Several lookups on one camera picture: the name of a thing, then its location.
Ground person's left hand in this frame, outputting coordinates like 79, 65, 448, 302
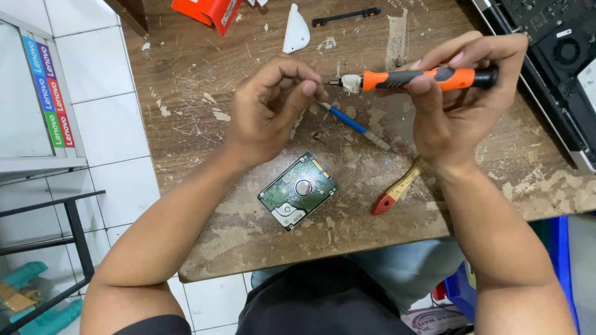
223, 53, 329, 169

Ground person's right hand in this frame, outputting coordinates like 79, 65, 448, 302
375, 31, 530, 170

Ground orange black screwdriver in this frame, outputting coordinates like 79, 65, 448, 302
323, 65, 499, 95

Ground green hard disk drive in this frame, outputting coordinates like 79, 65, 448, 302
257, 152, 340, 232

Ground wooden brush with red tip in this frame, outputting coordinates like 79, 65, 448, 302
371, 156, 432, 217

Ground white plastic pry tool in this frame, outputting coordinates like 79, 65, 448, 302
282, 4, 311, 55

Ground opened laptop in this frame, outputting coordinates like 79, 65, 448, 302
469, 0, 596, 175

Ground orange box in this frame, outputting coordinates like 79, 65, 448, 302
170, 0, 243, 37

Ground brown wooden board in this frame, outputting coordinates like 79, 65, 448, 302
103, 0, 151, 37

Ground blue plastic crate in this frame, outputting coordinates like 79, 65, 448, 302
441, 215, 581, 334

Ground person's black shirt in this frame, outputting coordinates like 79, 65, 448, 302
113, 257, 417, 335

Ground printed cardboard carton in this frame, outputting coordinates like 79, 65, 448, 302
401, 304, 472, 335

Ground black metal rack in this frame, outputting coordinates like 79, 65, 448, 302
0, 189, 107, 335

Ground glass display cabinet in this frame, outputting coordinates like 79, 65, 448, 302
0, 11, 88, 181

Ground teal plastic items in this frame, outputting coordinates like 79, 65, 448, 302
0, 261, 84, 335

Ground blue handled screwdriver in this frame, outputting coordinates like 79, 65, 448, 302
318, 101, 392, 152

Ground black plastic bracket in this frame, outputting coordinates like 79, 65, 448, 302
312, 7, 382, 28

